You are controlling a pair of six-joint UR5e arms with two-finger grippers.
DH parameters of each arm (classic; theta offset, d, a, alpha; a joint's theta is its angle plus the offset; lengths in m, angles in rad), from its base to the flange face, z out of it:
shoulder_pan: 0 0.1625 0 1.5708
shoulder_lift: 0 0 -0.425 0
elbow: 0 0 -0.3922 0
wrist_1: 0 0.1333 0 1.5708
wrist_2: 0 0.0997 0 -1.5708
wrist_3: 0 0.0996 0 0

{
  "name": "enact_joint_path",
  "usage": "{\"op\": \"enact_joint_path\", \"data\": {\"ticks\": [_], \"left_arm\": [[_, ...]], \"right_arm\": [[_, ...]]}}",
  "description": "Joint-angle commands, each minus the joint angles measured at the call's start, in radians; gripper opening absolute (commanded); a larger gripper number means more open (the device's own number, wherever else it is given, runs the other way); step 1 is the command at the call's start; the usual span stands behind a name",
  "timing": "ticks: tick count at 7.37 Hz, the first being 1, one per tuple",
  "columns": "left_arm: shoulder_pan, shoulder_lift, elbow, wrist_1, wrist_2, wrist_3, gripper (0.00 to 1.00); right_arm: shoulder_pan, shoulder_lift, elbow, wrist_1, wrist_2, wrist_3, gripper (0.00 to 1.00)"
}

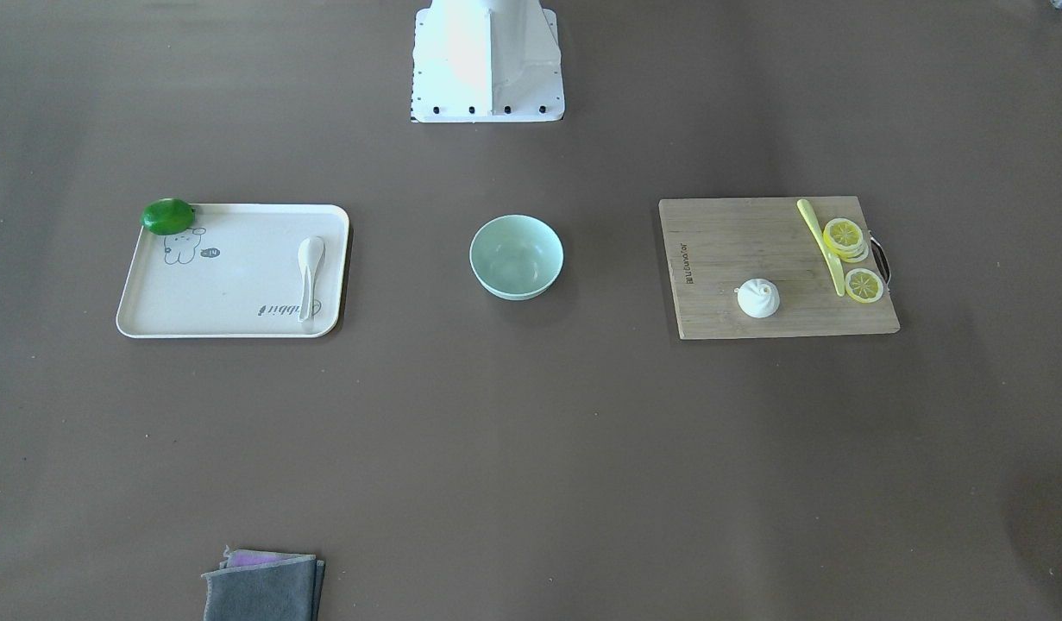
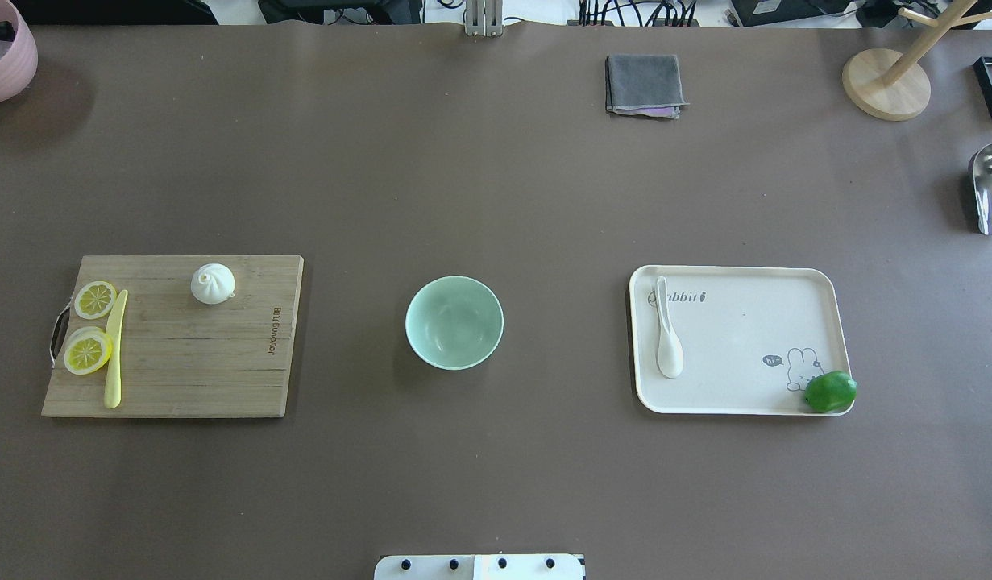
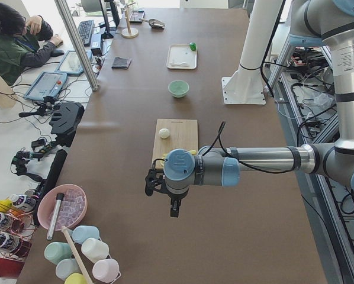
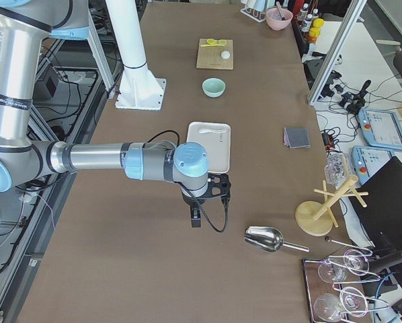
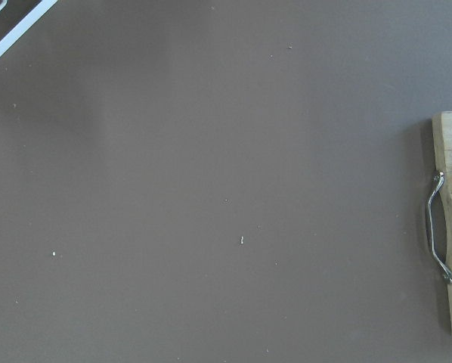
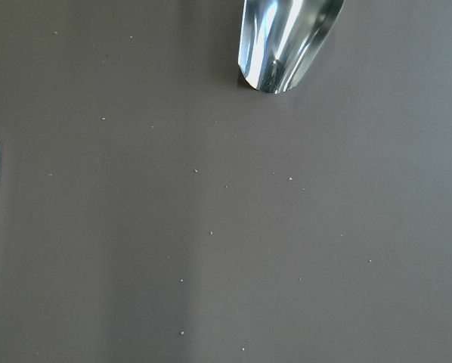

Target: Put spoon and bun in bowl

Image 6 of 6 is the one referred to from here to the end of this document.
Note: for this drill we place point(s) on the steel metal scoop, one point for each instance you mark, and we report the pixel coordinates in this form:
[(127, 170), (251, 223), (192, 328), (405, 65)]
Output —
[(279, 40)]

